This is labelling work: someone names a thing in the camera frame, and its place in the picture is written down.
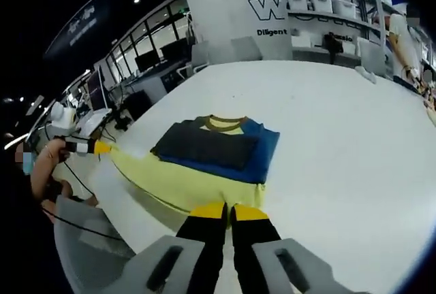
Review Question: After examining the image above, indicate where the tall dark monitor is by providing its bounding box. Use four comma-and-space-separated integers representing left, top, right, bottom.
85, 67, 110, 112

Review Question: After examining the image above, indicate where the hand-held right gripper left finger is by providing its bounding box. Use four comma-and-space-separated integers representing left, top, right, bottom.
125, 201, 228, 294

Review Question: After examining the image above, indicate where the white lettered wall panel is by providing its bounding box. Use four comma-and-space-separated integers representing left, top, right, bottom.
180, 0, 294, 67

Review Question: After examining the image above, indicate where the black device on stand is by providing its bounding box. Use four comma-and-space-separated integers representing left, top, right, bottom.
323, 31, 344, 65

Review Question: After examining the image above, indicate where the white shelving rack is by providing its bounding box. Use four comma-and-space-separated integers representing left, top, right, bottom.
279, 0, 398, 70

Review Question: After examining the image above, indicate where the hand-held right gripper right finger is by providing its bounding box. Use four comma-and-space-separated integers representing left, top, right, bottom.
230, 203, 345, 294

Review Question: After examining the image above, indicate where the crumpled white cloth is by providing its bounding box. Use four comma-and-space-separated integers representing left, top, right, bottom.
355, 65, 378, 85

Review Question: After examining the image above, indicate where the white storage bin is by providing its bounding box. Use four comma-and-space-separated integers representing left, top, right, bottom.
311, 0, 335, 14
333, 0, 359, 18
289, 0, 313, 12

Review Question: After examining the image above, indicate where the black cable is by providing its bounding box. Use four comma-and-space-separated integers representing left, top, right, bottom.
40, 156, 124, 241

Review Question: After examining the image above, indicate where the flat white box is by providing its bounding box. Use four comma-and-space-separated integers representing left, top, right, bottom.
292, 33, 320, 48

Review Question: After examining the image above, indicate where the white office chair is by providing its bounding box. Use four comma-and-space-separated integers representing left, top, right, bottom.
357, 40, 388, 78
185, 41, 211, 74
230, 35, 265, 61

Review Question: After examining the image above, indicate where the grey mesh office chair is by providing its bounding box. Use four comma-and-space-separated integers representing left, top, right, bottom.
53, 194, 138, 294

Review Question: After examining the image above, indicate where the dark hanging banner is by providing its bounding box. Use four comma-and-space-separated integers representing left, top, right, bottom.
43, 0, 110, 61

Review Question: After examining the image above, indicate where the black computer monitor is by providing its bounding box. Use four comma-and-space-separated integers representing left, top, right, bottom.
159, 41, 189, 63
134, 51, 161, 73

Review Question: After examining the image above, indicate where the yellow blue grey garment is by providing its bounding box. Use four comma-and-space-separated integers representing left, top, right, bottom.
111, 114, 281, 216

